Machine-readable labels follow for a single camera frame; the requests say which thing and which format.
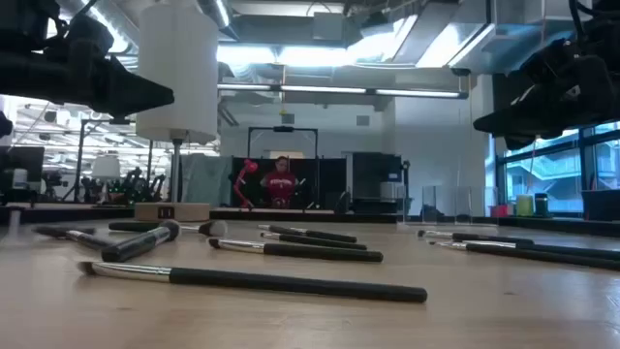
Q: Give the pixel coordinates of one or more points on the window with dark frame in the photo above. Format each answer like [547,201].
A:
[557,179]

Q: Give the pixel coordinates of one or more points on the grey ceiling box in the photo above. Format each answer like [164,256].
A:
[329,26]

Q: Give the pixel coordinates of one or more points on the small white table lamp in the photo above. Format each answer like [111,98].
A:
[105,167]

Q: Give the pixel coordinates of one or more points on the long-ferrule black makeup brush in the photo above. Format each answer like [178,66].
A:
[290,286]

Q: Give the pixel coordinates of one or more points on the green cup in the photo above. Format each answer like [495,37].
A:
[524,206]

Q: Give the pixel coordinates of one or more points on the thin black makeup brush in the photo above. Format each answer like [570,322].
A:
[557,260]
[581,251]
[484,238]
[329,244]
[319,236]

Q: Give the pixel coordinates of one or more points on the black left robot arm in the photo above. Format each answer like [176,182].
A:
[24,19]

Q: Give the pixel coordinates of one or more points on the white box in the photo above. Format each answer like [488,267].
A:
[390,190]

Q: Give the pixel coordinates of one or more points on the black partition panel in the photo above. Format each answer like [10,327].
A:
[329,179]

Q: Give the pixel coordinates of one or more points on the silver ceiling duct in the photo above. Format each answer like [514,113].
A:
[225,14]

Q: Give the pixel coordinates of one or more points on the red container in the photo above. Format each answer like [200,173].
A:
[499,211]

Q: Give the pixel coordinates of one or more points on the grey-green cloth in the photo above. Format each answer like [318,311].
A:
[208,179]

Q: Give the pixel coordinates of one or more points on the black bin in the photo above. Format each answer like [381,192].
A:
[600,206]

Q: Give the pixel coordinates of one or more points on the person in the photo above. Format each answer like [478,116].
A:
[281,186]

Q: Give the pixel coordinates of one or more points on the grey wall vent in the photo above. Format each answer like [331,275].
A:
[288,118]
[362,120]

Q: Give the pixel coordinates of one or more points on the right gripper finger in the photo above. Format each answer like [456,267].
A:
[518,142]
[533,118]

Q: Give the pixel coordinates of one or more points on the clear acrylic organizer container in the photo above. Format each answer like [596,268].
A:
[460,208]

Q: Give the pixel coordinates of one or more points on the red articulated desk lamp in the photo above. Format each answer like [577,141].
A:
[251,166]

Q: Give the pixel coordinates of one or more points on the white cylindrical cup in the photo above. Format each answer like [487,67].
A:
[176,72]

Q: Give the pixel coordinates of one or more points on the black gantry frame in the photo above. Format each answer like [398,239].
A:
[283,129]

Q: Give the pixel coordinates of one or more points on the flat-head black makeup brush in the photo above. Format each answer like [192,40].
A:
[315,252]

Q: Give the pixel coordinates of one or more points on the fluffy white-tip makeup brush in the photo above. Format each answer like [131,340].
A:
[215,228]

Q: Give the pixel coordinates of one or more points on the small grey peg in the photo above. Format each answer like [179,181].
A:
[14,225]

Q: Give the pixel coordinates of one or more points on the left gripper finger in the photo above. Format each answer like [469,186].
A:
[131,94]

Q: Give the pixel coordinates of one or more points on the black metal stand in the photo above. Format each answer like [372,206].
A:
[80,160]

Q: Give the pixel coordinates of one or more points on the pale-head black makeup brush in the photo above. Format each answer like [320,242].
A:
[80,236]

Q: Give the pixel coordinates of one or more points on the long tube ceiling light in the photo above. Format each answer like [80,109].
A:
[319,89]

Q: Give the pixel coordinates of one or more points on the black computer monitor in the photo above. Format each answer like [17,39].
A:
[21,162]

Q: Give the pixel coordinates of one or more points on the dark cup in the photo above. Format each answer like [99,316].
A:
[541,206]

